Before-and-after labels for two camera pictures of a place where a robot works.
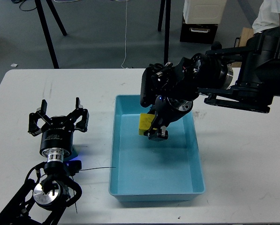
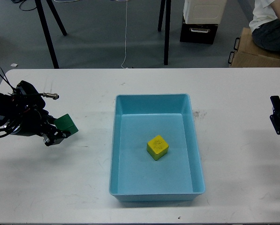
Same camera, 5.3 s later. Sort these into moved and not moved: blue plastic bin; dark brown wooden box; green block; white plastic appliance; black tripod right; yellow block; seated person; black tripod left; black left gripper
Moved: green block; yellow block; black left gripper
Not moved: dark brown wooden box; black tripod left; seated person; black tripod right; blue plastic bin; white plastic appliance
